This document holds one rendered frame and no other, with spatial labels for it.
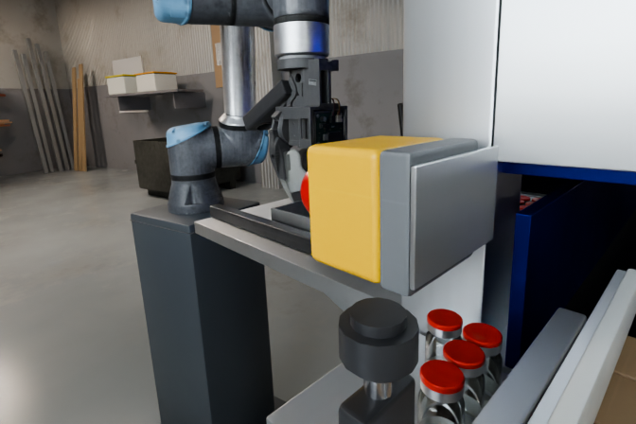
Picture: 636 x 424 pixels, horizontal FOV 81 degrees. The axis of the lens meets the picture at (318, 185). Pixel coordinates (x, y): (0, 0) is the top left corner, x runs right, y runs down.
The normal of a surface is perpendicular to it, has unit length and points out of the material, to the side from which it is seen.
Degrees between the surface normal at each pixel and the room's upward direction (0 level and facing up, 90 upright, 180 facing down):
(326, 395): 0
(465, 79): 90
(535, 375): 0
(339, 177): 90
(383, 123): 90
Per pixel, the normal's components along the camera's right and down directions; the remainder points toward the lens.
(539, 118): -0.72, 0.17
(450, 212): 0.69, 0.12
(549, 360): -0.04, -0.98
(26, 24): 0.83, 0.08
